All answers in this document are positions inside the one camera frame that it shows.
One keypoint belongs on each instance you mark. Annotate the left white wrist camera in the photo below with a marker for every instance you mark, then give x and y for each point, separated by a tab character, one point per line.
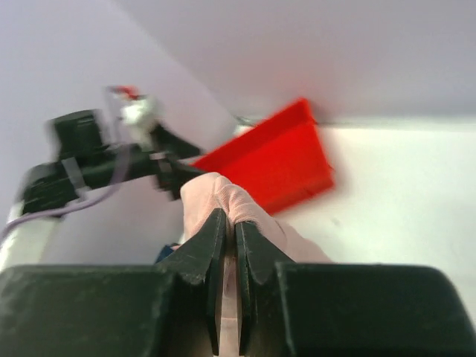
139	113

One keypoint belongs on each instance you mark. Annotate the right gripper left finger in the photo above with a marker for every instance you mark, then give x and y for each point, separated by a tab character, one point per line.
192	320

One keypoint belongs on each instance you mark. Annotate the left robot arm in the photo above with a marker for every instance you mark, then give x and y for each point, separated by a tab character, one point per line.
49	193

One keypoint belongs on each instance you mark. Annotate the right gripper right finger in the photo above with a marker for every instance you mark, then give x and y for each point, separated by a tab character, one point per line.
266	310

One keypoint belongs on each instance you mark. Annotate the red plastic tray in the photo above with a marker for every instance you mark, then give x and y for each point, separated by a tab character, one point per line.
280	162

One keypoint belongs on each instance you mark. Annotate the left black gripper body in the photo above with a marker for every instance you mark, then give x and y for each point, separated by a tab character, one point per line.
158	152

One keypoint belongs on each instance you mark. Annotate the navy folded t shirt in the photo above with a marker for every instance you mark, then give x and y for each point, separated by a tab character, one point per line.
166	251

